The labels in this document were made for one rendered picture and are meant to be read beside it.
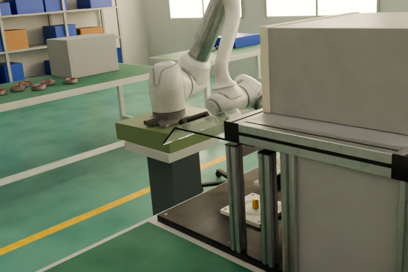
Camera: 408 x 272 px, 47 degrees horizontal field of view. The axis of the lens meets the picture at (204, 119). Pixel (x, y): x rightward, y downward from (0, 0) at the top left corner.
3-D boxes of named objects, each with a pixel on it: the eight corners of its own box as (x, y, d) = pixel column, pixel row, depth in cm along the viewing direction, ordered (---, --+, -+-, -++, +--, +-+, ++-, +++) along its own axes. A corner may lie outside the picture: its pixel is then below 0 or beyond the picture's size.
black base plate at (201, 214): (157, 221, 141) (156, 214, 140) (283, 159, 184) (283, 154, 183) (285, 280, 108) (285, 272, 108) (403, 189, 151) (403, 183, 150)
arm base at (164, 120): (136, 124, 219) (134, 112, 217) (176, 113, 231) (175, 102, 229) (155, 130, 204) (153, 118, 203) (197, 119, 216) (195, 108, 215)
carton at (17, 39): (-6, 50, 705) (-9, 31, 698) (17, 47, 729) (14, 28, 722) (5, 51, 677) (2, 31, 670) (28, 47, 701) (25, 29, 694)
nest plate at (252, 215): (220, 213, 139) (220, 209, 138) (252, 195, 149) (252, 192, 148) (259, 228, 128) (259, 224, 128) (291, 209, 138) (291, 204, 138)
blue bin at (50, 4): (34, 12, 741) (32, -1, 736) (56, 10, 764) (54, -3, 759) (46, 11, 711) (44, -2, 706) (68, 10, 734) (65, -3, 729)
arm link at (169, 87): (144, 112, 214) (138, 65, 209) (166, 103, 230) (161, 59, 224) (173, 114, 206) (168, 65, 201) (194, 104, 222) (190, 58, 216)
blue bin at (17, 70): (-5, 83, 713) (-9, 64, 705) (13, 80, 732) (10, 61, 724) (7, 85, 684) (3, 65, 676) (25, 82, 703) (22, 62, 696)
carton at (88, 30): (70, 40, 790) (68, 28, 785) (91, 37, 817) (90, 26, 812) (81, 40, 761) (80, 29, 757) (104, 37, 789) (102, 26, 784)
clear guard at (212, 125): (163, 144, 130) (160, 123, 128) (221, 124, 146) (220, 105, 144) (254, 169, 107) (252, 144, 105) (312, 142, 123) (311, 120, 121)
